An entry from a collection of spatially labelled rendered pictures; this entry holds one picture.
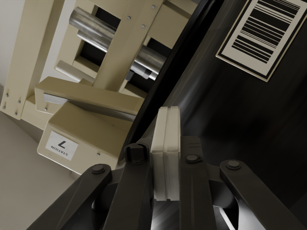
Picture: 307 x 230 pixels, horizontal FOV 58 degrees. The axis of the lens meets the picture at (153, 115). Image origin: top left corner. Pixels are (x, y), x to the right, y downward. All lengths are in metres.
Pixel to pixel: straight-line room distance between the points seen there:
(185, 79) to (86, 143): 0.64
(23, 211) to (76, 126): 5.27
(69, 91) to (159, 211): 0.77
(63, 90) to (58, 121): 0.15
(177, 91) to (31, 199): 6.06
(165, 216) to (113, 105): 0.70
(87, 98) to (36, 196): 5.44
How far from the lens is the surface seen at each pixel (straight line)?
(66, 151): 0.92
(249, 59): 0.20
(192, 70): 0.26
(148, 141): 0.17
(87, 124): 0.93
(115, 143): 0.91
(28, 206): 6.17
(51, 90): 1.00
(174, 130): 0.16
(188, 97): 0.23
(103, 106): 0.94
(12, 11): 6.52
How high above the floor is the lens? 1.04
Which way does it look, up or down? 32 degrees up
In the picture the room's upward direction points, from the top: 147 degrees counter-clockwise
